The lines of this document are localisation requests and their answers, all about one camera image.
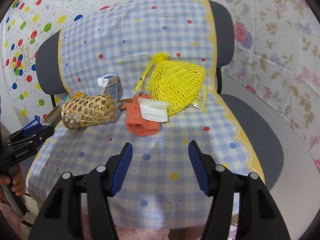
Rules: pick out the blue checkered plastic cloth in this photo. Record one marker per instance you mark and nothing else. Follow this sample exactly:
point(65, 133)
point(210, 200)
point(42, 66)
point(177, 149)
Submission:
point(169, 215)

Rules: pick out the small milk carton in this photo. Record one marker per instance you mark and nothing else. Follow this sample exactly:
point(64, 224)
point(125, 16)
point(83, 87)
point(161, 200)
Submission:
point(108, 84)

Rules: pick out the orange knitted cloth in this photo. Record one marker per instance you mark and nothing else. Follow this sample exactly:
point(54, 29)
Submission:
point(134, 120)

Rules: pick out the yellow foam fruit net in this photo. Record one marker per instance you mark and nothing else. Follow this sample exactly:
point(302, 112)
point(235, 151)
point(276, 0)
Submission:
point(175, 82)

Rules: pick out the blue plastic basket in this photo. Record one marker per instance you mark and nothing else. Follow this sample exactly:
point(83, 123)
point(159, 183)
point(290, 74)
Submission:
point(34, 125)

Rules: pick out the yellow barcode wrapper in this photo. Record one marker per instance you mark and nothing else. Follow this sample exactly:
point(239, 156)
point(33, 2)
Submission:
point(201, 98)

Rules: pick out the grey office chair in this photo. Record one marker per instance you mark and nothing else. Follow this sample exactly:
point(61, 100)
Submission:
point(250, 119)

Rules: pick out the person's left hand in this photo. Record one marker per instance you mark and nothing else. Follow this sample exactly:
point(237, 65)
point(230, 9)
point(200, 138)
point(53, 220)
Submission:
point(18, 182)

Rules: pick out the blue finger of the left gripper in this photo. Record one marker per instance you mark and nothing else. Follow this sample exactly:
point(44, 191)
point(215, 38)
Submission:
point(30, 132)

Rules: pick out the woven bamboo basket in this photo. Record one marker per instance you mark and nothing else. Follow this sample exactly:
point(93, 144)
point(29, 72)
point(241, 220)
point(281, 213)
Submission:
point(88, 111)

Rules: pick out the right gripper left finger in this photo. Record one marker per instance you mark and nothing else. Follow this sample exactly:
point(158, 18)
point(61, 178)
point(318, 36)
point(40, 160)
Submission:
point(60, 216)

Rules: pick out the yellow plastic strip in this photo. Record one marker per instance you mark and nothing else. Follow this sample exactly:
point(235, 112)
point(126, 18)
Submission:
point(143, 76)

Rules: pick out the pink fluffy blanket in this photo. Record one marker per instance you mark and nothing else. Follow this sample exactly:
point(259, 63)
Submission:
point(123, 233)

